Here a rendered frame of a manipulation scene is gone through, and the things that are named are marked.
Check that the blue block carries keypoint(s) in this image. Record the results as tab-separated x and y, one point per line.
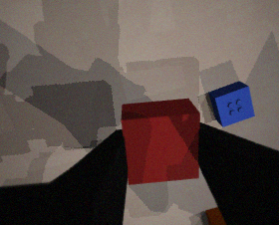
232	103

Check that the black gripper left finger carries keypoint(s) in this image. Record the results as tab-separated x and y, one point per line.
91	192

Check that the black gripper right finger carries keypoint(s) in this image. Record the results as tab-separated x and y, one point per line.
242	175

